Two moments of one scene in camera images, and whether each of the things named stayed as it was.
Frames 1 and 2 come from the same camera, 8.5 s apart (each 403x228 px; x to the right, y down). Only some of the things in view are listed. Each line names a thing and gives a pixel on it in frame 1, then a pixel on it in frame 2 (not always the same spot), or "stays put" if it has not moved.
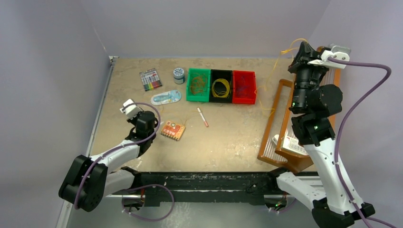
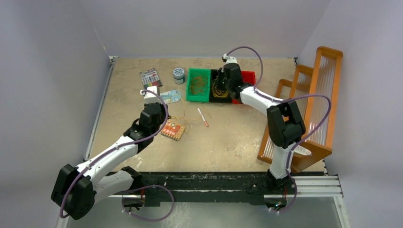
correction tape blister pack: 168,98 stays put
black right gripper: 305,54 → 224,74
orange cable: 197,84 stays put
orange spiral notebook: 173,129 stays put
